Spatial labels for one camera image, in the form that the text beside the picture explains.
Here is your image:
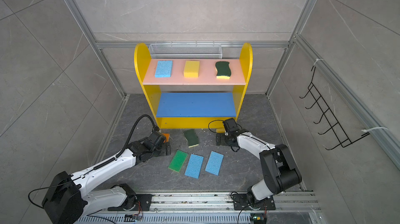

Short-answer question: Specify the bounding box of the aluminium frame profile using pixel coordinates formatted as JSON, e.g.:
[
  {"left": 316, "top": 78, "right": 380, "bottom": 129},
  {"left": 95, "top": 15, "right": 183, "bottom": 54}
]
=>
[{"left": 64, "top": 0, "right": 127, "bottom": 98}]

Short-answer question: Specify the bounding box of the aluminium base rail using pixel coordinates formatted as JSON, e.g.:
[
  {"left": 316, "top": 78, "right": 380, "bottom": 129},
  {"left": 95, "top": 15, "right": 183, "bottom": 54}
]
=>
[{"left": 74, "top": 191, "right": 321, "bottom": 224}]

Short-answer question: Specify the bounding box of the blue sponge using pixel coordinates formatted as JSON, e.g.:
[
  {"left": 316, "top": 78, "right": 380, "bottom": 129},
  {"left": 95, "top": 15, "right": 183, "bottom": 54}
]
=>
[
  {"left": 205, "top": 151, "right": 224, "bottom": 176},
  {"left": 155, "top": 60, "right": 173, "bottom": 78},
  {"left": 184, "top": 154, "right": 204, "bottom": 179}
]

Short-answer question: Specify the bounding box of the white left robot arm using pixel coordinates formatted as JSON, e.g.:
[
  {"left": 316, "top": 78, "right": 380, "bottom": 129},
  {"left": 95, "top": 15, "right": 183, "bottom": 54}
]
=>
[{"left": 42, "top": 131, "right": 166, "bottom": 224}]

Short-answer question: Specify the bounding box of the green scouring sponge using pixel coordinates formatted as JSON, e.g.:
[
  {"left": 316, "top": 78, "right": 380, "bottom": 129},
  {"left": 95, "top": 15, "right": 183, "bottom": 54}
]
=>
[
  {"left": 215, "top": 61, "right": 232, "bottom": 80},
  {"left": 183, "top": 129, "right": 199, "bottom": 148}
]

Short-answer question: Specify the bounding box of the black corrugated cable conduit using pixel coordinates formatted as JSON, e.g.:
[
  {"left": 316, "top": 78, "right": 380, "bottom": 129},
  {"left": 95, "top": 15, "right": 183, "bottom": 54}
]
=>
[{"left": 115, "top": 114, "right": 156, "bottom": 159}]

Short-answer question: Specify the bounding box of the black wire hook rack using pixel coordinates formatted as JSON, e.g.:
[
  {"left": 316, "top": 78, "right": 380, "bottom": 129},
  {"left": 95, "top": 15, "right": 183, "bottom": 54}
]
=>
[{"left": 299, "top": 67, "right": 370, "bottom": 151}]

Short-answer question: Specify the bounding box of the bright green sponge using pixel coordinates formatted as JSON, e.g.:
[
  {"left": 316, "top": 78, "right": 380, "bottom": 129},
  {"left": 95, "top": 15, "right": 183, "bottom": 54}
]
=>
[{"left": 168, "top": 150, "right": 188, "bottom": 173}]

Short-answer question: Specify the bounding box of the yellow shelf unit frame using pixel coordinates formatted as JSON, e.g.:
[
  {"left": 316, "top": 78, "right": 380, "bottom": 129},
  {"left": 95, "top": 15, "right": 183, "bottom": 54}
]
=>
[{"left": 134, "top": 43, "right": 253, "bottom": 129}]

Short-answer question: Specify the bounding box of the pink upper shelf board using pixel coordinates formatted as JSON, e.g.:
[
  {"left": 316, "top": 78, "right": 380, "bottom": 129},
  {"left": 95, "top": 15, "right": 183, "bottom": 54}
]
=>
[{"left": 143, "top": 59, "right": 245, "bottom": 85}]

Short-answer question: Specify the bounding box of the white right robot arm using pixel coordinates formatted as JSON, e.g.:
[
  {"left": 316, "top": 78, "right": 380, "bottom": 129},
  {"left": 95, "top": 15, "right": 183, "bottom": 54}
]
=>
[{"left": 216, "top": 118, "right": 303, "bottom": 207}]

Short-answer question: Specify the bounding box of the orange sponge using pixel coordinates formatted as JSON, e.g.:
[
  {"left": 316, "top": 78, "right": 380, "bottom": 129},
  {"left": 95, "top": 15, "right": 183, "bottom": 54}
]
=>
[{"left": 163, "top": 133, "right": 170, "bottom": 143}]

